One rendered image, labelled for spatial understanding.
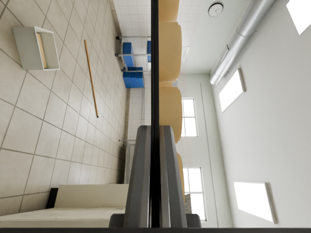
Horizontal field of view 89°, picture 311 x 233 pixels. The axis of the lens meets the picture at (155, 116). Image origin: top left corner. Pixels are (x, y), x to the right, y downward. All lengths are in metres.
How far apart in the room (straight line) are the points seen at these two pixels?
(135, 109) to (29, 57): 4.20
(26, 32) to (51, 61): 0.28
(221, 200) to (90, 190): 4.12
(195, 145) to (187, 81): 2.35
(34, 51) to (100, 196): 1.30
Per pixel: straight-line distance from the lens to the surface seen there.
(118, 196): 1.66
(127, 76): 5.04
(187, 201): 1.68
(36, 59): 1.53
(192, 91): 5.83
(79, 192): 1.77
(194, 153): 5.10
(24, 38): 1.57
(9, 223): 1.19
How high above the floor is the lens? 1.00
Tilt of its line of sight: level
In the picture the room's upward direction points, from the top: 90 degrees clockwise
